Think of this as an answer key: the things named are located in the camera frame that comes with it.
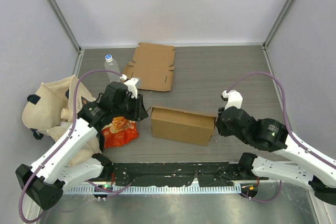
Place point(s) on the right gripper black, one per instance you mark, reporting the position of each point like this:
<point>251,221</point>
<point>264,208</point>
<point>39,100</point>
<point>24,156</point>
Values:
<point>219,124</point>

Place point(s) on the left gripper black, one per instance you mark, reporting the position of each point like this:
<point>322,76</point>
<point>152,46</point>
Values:
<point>139,113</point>

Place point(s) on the large brown cardboard box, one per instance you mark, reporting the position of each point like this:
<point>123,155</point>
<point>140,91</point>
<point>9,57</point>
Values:
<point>182,125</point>

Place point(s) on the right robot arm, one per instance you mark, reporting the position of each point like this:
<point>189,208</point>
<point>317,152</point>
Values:
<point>312,170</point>

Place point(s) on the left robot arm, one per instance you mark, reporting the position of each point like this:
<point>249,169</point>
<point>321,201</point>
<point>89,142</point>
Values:
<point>46,179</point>

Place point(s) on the small flat cardboard box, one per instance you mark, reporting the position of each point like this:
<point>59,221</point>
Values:
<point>153,64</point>

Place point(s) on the cassava chips bag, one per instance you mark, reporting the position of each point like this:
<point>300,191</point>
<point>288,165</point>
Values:
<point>119,132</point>

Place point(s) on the clear plastic water bottle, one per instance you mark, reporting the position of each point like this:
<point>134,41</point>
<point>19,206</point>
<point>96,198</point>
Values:
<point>111,64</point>

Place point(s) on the beige bottle in tote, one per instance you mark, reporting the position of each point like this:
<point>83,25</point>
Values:
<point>66,115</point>

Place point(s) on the beige canvas tote bag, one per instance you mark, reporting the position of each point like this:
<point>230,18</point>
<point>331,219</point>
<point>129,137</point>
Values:
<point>42,111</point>

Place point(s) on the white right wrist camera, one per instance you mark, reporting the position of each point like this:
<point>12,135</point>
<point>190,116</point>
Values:
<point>233,99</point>

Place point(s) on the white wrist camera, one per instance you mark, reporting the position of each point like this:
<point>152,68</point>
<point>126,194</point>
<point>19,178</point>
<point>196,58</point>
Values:
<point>132,84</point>
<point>233,99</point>

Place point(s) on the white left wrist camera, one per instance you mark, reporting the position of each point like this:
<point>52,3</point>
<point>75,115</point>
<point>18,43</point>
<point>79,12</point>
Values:
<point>132,84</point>

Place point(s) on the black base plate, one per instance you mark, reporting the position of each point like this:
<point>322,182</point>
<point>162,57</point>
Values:
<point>208,174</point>

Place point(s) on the slotted cable duct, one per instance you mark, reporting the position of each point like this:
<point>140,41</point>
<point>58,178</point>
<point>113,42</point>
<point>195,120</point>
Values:
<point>153,190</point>

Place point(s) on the left aluminium frame post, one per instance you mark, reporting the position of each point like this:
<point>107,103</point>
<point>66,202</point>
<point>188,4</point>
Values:
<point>65,26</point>

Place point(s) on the aluminium frame post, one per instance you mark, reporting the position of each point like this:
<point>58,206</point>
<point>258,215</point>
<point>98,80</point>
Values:
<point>281,16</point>
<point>65,26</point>

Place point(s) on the right aluminium frame post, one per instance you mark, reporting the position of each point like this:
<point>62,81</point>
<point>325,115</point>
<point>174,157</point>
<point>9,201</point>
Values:
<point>281,16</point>

